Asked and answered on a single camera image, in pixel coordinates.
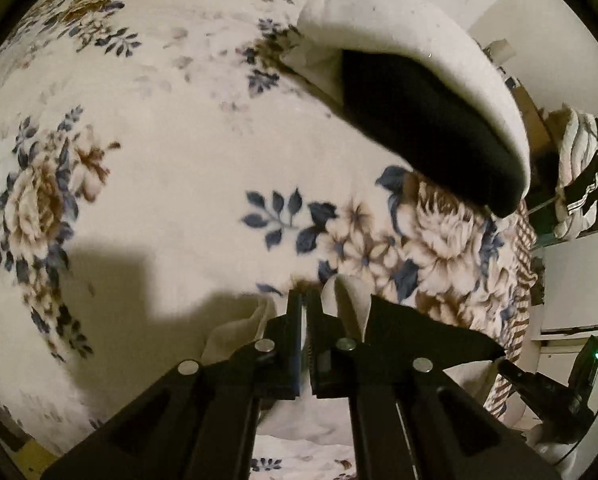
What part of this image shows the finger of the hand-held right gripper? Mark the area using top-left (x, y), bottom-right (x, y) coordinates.
top-left (496, 357), bottom-right (548, 400)

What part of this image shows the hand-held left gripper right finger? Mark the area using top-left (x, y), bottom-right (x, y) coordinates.
top-left (305, 288), bottom-right (563, 480)

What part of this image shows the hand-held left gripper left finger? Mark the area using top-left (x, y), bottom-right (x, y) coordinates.
top-left (43, 289), bottom-right (304, 480)

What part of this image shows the grey long-sleeve shirt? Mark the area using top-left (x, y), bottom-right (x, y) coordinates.
top-left (201, 274), bottom-right (508, 441)

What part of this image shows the clothes pile on chair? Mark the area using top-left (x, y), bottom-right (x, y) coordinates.
top-left (550, 104), bottom-right (598, 241)

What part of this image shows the white wardrobe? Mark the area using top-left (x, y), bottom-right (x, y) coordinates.
top-left (525, 140), bottom-right (598, 357)

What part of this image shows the brown checked blanket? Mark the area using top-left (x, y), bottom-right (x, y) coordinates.
top-left (483, 209), bottom-right (540, 420)

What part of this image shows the floral bed blanket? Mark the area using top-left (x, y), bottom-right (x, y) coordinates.
top-left (0, 0), bottom-right (536, 480)

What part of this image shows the black folded cloth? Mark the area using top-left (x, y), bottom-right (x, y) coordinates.
top-left (339, 50), bottom-right (528, 219)

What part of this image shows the large cardboard box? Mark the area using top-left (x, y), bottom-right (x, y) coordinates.
top-left (483, 39), bottom-right (556, 147)

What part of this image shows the white folded pillow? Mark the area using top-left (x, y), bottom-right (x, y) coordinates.
top-left (281, 0), bottom-right (533, 197)

